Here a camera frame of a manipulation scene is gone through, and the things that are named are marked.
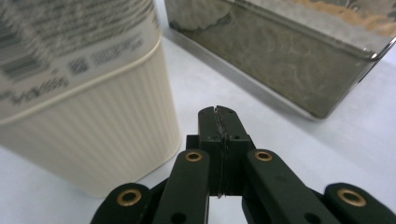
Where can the cream pump bottle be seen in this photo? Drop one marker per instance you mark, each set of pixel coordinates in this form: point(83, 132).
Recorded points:
point(93, 118)

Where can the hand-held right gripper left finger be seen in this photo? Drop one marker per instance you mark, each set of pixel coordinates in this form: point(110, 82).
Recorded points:
point(214, 155)

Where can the metal mesh basket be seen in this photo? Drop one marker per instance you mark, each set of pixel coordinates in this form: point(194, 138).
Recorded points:
point(280, 56)

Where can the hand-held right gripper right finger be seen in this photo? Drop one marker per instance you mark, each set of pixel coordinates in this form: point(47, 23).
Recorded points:
point(233, 155)

